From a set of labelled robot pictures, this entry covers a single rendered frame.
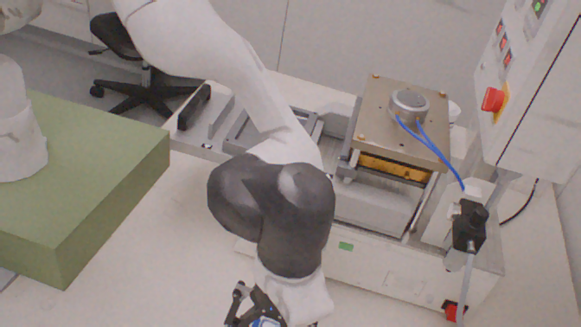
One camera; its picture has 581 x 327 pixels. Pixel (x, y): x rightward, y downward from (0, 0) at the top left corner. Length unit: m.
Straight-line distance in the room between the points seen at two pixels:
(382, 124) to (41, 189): 0.70
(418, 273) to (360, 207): 0.20
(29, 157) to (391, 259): 0.77
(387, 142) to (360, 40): 1.72
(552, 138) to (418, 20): 1.74
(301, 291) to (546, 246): 0.92
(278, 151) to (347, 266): 0.45
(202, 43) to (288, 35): 2.06
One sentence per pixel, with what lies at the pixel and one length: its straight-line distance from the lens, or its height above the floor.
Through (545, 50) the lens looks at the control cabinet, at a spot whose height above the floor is 1.36.
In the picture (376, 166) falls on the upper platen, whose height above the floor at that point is 1.04.
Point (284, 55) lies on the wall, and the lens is 2.72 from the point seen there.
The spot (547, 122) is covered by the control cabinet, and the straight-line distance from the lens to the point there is 0.83.
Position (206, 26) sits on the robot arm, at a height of 1.34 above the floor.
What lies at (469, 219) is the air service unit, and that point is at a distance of 0.83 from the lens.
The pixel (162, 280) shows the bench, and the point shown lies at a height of 0.75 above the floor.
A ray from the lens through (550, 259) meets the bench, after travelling 1.42.
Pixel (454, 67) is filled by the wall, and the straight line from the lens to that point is 2.60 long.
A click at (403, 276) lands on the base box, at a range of 1.05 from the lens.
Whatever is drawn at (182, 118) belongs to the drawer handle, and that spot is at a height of 1.00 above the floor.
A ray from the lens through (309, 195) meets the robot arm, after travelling 0.56.
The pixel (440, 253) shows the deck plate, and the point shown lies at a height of 0.93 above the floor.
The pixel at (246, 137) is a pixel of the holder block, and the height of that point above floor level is 0.98.
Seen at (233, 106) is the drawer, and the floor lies 0.97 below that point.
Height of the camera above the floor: 1.60
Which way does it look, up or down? 39 degrees down
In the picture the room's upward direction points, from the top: 12 degrees clockwise
